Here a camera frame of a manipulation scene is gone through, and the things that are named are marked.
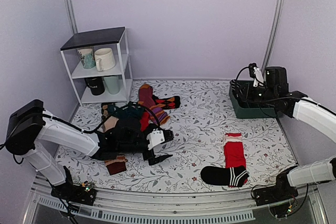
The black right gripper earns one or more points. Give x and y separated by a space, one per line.
248 96

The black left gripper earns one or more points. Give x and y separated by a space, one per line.
158 159

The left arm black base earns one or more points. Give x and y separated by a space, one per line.
84 193

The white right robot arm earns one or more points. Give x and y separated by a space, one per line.
270 87

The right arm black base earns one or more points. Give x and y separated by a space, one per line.
264 195

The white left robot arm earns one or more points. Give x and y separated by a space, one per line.
32 123

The green divided organizer tray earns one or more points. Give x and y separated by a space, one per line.
244 110

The beige maroon striped sock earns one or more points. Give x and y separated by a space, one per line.
117 165

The long red sock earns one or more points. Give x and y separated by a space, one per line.
145 119

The floral white table mat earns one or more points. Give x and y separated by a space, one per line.
199 125

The dark teal sock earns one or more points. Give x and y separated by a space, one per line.
129 111

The black orange argyle sock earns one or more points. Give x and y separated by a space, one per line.
167 103

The maroon purple striped sock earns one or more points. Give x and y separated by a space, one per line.
145 98

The black sock white stripes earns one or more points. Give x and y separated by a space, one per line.
224 175

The pale green mug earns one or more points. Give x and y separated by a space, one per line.
112 84

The black mug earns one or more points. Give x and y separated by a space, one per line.
95 84

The white shelf black top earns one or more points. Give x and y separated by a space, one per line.
114 38

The cream ceramic mug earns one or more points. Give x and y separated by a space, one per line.
104 58

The teal patterned mug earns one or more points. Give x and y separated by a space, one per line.
87 58

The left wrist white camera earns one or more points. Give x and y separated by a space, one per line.
155 138

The right metal corner post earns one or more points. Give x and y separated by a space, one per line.
272 36

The aluminium front rail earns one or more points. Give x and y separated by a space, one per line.
156 196

